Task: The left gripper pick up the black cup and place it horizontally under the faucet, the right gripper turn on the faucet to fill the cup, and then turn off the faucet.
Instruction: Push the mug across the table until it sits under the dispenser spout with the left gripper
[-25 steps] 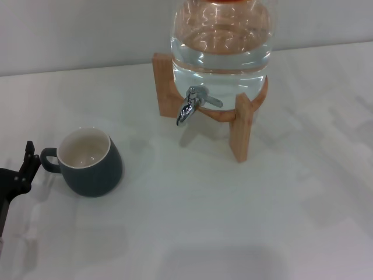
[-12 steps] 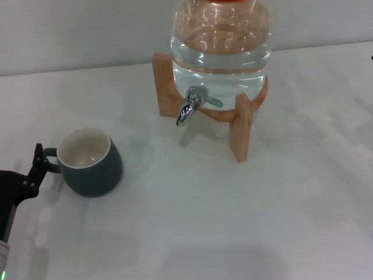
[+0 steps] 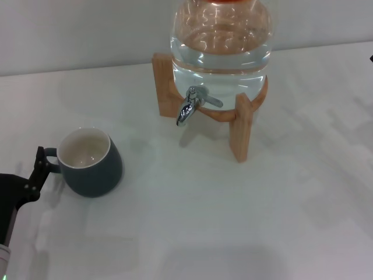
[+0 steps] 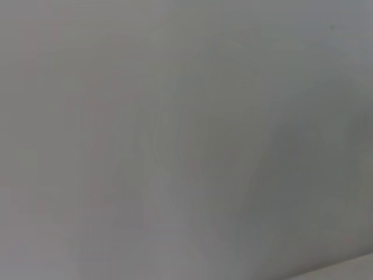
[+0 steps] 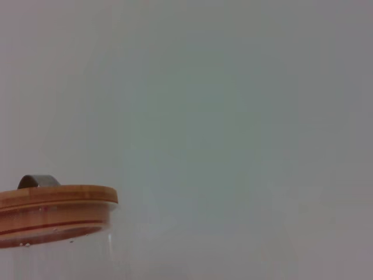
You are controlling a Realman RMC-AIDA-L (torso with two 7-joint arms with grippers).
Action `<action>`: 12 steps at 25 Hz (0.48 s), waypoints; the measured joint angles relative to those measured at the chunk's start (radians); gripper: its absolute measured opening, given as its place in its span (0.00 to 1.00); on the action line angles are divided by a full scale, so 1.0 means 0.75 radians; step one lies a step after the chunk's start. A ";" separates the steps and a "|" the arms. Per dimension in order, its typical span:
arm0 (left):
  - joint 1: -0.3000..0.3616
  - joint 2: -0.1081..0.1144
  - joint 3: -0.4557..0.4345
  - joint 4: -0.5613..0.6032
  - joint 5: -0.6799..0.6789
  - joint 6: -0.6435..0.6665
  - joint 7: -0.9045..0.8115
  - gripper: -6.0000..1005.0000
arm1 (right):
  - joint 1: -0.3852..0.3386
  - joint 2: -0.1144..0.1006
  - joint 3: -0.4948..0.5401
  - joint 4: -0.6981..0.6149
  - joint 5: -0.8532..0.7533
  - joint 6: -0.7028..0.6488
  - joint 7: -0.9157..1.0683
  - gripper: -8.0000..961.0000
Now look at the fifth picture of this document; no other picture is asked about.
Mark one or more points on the round wooden jar lid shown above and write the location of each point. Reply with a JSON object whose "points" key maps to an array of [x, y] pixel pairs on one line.
{"points": [[58, 201]]}

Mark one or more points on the glass water dispenser jar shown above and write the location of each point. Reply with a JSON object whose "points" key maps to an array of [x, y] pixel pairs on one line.
{"points": [[43, 259]]}

